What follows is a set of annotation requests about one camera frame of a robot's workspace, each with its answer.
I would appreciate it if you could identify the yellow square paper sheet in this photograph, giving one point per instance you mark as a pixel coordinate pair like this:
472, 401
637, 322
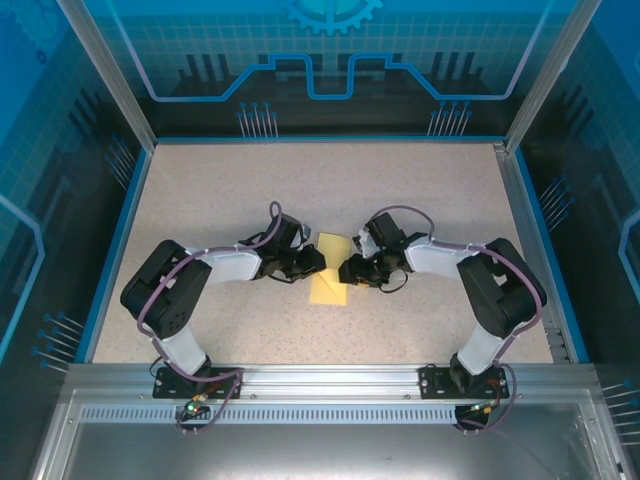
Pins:
332, 295

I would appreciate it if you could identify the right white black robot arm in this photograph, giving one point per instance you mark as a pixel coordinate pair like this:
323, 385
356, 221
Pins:
430, 260

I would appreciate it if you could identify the blue table edge strip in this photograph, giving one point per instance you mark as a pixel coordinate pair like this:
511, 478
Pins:
117, 250
548, 250

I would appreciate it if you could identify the grey metal tray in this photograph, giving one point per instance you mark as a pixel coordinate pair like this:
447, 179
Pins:
350, 450

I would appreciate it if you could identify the blue printed side panel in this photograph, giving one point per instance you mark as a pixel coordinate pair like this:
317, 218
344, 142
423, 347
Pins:
40, 200
600, 200

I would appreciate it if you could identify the blue printed gear panel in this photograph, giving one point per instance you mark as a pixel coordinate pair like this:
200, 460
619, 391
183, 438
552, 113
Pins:
200, 40

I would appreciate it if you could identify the long aluminium mounting rail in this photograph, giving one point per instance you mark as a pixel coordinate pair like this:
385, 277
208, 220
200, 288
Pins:
330, 380

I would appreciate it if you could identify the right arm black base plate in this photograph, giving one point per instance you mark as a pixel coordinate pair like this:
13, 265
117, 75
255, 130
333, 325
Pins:
432, 382

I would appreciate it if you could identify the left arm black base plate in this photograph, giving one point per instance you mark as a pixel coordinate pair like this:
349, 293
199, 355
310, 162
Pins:
225, 382

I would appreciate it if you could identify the aluminium side rail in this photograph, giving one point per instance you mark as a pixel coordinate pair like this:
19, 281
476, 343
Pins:
529, 250

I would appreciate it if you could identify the right aluminium frame post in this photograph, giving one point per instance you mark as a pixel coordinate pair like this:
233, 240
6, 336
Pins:
550, 75

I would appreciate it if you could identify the aluminium frame post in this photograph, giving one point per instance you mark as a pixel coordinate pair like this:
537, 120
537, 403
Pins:
109, 75
550, 75

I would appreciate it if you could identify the left aluminium frame post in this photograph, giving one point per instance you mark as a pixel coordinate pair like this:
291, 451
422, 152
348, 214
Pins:
109, 75

